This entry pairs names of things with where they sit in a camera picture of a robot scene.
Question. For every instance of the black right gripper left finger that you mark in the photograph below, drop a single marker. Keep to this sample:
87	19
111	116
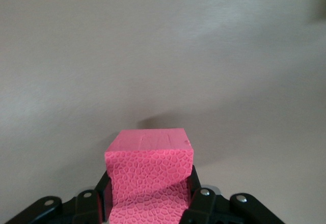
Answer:
86	208

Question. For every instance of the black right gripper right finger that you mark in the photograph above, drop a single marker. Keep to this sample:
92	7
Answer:
203	206

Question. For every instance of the red foam cube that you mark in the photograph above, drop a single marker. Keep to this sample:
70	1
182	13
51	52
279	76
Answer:
150	170

